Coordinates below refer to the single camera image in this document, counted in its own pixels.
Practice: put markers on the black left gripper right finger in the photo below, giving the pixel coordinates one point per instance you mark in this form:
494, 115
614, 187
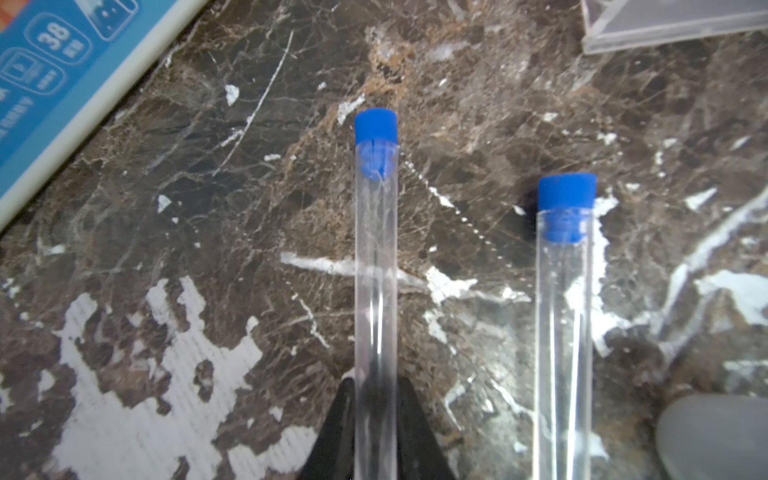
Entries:
418, 452

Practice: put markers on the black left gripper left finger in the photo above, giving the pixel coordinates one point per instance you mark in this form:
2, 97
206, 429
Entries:
332, 455

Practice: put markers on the blue capped test tube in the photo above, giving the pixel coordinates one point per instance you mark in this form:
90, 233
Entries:
376, 282
563, 341

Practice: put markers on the clear test tube rack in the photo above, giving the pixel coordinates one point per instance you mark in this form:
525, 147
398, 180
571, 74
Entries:
624, 24

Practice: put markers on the white plastic storage bin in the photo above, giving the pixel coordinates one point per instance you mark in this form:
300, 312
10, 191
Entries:
64, 66

